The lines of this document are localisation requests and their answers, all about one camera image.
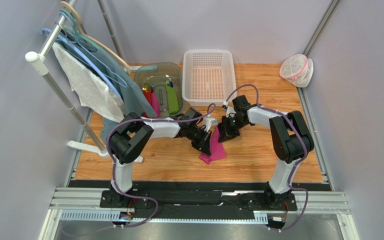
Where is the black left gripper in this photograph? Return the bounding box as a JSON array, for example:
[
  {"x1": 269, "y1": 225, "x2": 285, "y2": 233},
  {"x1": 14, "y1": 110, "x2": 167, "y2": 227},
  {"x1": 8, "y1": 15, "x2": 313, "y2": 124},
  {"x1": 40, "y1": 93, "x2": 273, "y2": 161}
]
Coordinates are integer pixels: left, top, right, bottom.
[{"x1": 186, "y1": 125, "x2": 212, "y2": 157}]

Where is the magenta paper napkin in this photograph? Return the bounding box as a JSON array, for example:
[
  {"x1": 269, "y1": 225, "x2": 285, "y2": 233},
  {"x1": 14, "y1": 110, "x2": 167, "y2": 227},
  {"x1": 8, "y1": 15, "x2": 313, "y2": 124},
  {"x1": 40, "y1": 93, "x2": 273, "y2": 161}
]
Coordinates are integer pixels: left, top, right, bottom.
[{"x1": 199, "y1": 127, "x2": 227, "y2": 165}]

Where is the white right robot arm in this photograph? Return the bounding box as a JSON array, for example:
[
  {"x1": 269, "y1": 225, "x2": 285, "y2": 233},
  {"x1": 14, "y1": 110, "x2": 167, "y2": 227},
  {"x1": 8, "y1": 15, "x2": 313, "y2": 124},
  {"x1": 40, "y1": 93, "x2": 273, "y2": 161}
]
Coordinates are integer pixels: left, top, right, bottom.
[{"x1": 217, "y1": 95, "x2": 315, "y2": 209}]

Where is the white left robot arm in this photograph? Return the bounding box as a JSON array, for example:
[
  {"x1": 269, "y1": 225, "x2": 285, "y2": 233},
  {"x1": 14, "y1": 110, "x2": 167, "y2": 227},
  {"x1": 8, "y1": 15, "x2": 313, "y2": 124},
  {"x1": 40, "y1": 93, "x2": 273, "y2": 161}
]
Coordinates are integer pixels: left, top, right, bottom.
[{"x1": 106, "y1": 103, "x2": 215, "y2": 198}]

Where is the green utensil sleeve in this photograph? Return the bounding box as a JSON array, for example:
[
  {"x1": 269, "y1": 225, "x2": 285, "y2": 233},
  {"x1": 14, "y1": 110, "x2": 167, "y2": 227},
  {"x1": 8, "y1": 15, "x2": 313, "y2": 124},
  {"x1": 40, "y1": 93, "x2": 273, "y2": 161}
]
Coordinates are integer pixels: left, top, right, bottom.
[{"x1": 165, "y1": 84, "x2": 180, "y2": 115}]

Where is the pink utensil sleeve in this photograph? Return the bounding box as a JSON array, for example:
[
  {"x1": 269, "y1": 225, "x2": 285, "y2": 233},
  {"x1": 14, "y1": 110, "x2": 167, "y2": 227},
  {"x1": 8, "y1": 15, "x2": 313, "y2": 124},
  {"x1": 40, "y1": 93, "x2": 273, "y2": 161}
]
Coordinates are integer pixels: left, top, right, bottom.
[{"x1": 150, "y1": 92, "x2": 161, "y2": 118}]

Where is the white perforated plastic basket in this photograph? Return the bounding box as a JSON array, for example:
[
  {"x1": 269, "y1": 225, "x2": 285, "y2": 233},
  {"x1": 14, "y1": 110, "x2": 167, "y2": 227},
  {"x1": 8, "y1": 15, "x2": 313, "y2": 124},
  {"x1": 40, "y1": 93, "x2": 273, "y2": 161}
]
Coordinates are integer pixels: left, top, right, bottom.
[{"x1": 181, "y1": 49, "x2": 237, "y2": 107}]

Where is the red utensil sleeve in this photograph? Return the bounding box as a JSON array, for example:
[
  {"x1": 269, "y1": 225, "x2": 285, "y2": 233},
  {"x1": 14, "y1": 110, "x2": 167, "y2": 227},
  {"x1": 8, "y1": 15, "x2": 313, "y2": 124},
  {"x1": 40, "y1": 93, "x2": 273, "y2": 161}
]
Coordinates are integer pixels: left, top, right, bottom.
[{"x1": 142, "y1": 88, "x2": 155, "y2": 118}]

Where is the grey-green plastic tub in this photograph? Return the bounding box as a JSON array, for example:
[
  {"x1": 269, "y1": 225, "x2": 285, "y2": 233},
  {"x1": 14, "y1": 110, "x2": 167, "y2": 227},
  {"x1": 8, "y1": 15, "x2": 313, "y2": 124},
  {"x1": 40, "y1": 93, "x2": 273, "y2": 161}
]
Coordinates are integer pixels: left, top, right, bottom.
[{"x1": 134, "y1": 62, "x2": 186, "y2": 118}]

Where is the white mesh laundry bag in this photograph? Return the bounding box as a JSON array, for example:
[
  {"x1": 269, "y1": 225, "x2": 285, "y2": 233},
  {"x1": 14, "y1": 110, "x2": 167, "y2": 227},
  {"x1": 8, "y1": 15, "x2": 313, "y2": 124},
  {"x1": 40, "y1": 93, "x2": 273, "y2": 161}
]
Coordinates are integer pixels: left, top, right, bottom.
[{"x1": 278, "y1": 54, "x2": 314, "y2": 88}]

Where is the white clothes rack foot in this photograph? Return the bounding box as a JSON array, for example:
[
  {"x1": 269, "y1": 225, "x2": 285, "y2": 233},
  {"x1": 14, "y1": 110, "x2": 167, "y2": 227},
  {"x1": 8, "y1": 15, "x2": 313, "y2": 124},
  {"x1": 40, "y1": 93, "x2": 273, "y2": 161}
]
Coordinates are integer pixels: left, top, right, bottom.
[{"x1": 66, "y1": 140, "x2": 144, "y2": 164}]

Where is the white terry towel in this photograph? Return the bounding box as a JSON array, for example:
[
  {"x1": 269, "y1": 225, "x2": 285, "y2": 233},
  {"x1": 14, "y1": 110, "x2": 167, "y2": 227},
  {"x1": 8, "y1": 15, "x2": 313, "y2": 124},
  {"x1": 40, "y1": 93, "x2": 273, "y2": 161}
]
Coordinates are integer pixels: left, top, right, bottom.
[{"x1": 52, "y1": 43, "x2": 125, "y2": 123}]

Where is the blue-grey cloth garment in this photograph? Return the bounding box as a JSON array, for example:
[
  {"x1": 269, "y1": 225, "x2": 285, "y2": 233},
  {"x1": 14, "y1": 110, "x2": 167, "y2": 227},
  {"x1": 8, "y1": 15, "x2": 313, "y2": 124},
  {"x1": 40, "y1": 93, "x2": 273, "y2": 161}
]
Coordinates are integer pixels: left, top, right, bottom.
[{"x1": 59, "y1": 43, "x2": 156, "y2": 141}]

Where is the beige wooden hanger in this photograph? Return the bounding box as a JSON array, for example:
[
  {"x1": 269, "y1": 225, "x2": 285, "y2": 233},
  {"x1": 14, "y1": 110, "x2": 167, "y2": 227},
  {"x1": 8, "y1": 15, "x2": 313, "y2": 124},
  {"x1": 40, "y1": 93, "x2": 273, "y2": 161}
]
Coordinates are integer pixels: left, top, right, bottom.
[{"x1": 59, "y1": 0, "x2": 132, "y2": 76}]

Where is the teal plastic hanger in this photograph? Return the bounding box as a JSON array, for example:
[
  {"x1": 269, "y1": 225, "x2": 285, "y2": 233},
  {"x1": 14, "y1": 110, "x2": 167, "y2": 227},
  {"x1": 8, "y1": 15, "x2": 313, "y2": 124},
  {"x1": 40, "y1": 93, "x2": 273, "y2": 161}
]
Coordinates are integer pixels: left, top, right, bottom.
[{"x1": 58, "y1": 8, "x2": 128, "y2": 89}]

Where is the light blue plastic hanger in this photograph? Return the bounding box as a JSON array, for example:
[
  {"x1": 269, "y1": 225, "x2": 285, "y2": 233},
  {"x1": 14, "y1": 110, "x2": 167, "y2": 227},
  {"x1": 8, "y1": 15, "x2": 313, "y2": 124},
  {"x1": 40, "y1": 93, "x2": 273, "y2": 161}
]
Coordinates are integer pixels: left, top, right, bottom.
[{"x1": 55, "y1": 34, "x2": 129, "y2": 99}]

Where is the silver clothes rack pole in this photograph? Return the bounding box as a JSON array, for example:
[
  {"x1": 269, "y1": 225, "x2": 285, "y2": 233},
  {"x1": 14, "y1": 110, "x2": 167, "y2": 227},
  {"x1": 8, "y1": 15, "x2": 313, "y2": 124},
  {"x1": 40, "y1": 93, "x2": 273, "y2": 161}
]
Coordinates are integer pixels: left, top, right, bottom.
[{"x1": 24, "y1": 0, "x2": 108, "y2": 155}]

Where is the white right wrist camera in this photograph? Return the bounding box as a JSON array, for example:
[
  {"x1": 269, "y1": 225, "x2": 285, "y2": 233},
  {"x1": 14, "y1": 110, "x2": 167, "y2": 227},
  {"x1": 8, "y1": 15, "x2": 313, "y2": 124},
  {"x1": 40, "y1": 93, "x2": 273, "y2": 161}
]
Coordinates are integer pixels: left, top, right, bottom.
[{"x1": 222, "y1": 101, "x2": 236, "y2": 118}]

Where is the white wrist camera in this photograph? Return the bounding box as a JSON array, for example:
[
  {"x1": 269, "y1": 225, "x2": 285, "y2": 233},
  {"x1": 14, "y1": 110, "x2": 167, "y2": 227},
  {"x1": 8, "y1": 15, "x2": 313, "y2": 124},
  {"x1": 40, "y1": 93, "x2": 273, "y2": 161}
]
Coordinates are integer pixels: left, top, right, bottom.
[
  {"x1": 202, "y1": 116, "x2": 219, "y2": 132},
  {"x1": 222, "y1": 101, "x2": 236, "y2": 118}
]

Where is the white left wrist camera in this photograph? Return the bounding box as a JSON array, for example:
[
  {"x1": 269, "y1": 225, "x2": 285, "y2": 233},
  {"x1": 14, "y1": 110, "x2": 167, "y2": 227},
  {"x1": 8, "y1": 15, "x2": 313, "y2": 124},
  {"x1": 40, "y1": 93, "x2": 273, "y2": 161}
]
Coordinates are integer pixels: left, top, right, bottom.
[{"x1": 202, "y1": 116, "x2": 219, "y2": 132}]

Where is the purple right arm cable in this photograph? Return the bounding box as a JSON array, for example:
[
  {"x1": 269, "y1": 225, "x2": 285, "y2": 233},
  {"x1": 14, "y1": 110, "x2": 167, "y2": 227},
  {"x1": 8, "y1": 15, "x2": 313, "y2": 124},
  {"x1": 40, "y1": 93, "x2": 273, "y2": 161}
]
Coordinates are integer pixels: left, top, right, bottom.
[{"x1": 223, "y1": 83, "x2": 310, "y2": 233}]

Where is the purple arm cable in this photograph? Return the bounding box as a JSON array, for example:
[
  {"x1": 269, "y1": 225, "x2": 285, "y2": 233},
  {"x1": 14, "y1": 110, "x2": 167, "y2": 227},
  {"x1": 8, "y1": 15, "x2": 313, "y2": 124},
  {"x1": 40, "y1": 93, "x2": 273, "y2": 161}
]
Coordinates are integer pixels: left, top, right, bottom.
[
  {"x1": 223, "y1": 83, "x2": 310, "y2": 233},
  {"x1": 105, "y1": 103, "x2": 217, "y2": 229}
]

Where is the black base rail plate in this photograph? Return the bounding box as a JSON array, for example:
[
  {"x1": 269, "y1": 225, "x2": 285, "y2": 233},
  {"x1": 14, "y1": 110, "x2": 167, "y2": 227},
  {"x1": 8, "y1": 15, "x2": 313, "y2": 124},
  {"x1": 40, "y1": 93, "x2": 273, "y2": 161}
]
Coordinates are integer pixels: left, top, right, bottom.
[{"x1": 99, "y1": 181, "x2": 298, "y2": 220}]

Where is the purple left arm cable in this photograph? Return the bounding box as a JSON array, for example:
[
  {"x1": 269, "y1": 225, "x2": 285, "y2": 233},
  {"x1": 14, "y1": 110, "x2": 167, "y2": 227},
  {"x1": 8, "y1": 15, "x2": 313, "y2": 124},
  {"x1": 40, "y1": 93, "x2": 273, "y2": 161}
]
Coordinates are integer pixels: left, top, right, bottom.
[{"x1": 105, "y1": 103, "x2": 217, "y2": 229}]

